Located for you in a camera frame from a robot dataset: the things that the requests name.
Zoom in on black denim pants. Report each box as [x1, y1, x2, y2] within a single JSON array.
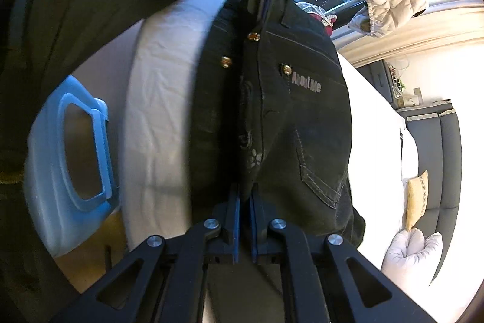
[[188, 0, 365, 246]]

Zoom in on rolled white duvet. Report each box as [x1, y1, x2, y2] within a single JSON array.
[[381, 229, 443, 293]]

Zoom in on yellow cushion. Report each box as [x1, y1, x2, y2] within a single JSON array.
[[404, 170, 429, 231]]

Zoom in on blue plastic storage bin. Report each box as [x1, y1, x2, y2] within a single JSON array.
[[23, 74, 122, 259]]

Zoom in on grey nightstand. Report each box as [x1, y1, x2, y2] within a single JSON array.
[[357, 60, 400, 110]]

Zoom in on white pillow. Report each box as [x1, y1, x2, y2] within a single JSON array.
[[400, 129, 418, 182]]

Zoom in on bed with white sheet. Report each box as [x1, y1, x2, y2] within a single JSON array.
[[75, 0, 407, 265]]

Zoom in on dark grey headboard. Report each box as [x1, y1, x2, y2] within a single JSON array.
[[398, 101, 462, 269]]

